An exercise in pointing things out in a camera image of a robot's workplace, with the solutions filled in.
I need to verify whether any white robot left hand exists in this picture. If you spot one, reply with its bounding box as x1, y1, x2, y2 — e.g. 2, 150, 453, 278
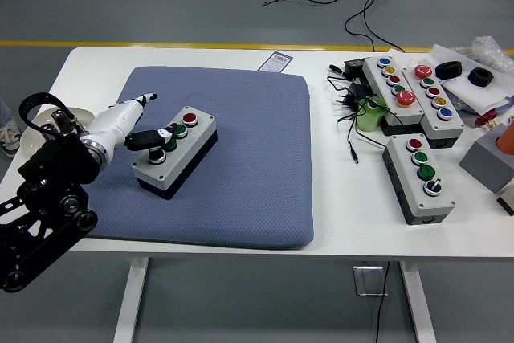
83, 92, 180, 153

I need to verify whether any grey four-button control box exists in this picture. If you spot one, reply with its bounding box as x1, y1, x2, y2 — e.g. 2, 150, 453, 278
381, 133, 457, 227
131, 104, 218, 201

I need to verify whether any five-button box, blue end button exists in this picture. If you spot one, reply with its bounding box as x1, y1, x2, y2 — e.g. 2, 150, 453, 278
362, 55, 426, 137

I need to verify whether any five-button box, red mushroom end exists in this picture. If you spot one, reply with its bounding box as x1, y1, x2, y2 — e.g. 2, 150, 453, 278
402, 63, 466, 149

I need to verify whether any white shallow dish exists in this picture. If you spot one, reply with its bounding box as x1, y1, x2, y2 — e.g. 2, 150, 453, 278
19, 104, 96, 159

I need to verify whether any yellow floor tape line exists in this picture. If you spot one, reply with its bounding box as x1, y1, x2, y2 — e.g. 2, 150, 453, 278
0, 39, 435, 52

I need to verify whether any person's shoe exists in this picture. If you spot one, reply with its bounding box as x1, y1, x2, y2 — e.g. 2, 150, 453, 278
0, 116, 22, 159

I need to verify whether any blue-grey quilted mat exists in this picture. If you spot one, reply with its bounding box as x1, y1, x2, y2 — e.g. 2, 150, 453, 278
82, 65, 315, 251

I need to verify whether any purple barcode label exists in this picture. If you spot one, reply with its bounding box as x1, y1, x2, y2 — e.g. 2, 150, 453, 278
257, 51, 294, 74

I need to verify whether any white table leg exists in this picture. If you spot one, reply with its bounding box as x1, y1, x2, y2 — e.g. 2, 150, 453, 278
113, 256, 152, 343
399, 260, 437, 343

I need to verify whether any black plug adapter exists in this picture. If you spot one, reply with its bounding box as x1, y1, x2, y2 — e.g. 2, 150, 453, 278
332, 81, 373, 112

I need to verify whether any black power brick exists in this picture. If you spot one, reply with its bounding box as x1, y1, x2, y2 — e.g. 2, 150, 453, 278
343, 57, 373, 80

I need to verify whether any metal floor outlet plate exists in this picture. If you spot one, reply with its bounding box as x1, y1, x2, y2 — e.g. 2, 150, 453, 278
353, 265, 390, 297

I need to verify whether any white paper sheet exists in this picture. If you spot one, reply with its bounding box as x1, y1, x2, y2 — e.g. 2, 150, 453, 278
385, 43, 514, 117

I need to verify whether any red knob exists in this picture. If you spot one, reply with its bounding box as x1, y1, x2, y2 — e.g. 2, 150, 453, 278
475, 109, 500, 129

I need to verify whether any grey block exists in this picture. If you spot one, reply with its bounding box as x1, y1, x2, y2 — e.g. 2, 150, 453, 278
459, 124, 514, 194

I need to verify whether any clear plastic bag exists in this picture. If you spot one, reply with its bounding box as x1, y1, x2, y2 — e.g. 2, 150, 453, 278
457, 35, 514, 76

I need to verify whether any orange cylinder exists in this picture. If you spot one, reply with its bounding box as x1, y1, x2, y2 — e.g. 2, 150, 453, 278
496, 121, 514, 156

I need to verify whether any small white box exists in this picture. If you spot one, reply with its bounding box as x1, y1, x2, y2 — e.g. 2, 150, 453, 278
496, 182, 514, 217

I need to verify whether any black barrel-plug cord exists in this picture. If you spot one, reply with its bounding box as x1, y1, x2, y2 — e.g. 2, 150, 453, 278
327, 73, 398, 165

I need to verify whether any long black floor cable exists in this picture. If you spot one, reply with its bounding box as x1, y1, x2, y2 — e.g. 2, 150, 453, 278
262, 0, 406, 55

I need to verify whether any black hanging power cable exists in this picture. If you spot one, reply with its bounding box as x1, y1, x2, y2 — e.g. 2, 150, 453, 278
374, 261, 392, 343

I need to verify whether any black foam ring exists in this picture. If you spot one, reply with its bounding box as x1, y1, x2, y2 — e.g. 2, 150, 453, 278
435, 60, 463, 80
467, 67, 495, 88

